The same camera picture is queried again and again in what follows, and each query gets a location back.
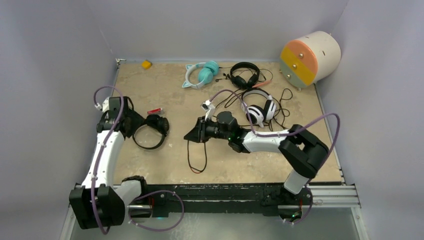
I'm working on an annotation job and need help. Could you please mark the white and black headphones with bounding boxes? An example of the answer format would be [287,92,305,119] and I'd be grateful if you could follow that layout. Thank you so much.
[241,87,277,128]

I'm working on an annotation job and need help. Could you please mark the teal cat ear headphones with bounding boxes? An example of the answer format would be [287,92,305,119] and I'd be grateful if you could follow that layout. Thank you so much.
[181,60,220,90]

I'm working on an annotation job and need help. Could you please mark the small red object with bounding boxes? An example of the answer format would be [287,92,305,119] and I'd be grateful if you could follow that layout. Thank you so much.
[147,108,164,115]

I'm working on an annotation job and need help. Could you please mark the black headphones with cable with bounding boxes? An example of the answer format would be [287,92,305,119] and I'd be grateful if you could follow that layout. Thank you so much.
[132,114,170,150]

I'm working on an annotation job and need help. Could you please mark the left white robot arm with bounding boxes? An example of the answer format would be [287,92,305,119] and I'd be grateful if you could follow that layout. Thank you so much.
[69,96,149,229]

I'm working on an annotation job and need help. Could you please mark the round drawer cabinet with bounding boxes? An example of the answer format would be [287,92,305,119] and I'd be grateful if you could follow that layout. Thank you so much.
[280,31,342,89]

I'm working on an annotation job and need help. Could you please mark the black headphones with pink mic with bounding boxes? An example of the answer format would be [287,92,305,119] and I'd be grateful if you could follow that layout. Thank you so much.
[214,61,274,90]

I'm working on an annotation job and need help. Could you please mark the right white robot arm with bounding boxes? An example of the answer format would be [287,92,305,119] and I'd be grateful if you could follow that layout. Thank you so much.
[183,111,332,204]

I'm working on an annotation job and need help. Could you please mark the yellow block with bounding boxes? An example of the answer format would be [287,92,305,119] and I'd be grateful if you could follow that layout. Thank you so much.
[140,60,153,70]

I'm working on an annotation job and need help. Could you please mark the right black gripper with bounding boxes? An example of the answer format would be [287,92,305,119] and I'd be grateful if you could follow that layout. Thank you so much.
[184,116,231,143]

